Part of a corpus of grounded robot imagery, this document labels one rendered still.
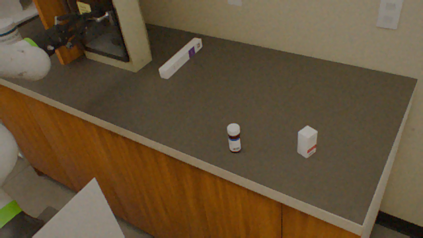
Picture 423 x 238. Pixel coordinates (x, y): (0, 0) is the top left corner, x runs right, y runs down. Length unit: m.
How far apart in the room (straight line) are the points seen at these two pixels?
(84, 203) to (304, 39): 1.11
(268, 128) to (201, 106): 0.27
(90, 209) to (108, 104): 0.69
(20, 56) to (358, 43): 1.17
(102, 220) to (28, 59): 0.56
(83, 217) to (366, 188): 0.72
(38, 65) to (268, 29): 0.94
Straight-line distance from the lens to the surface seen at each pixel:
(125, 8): 1.51
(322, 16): 1.51
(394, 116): 1.30
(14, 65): 1.20
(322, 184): 1.05
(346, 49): 1.54
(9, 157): 0.78
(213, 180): 1.21
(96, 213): 0.85
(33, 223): 0.92
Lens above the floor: 1.74
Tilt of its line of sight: 40 degrees down
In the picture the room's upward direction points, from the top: 8 degrees counter-clockwise
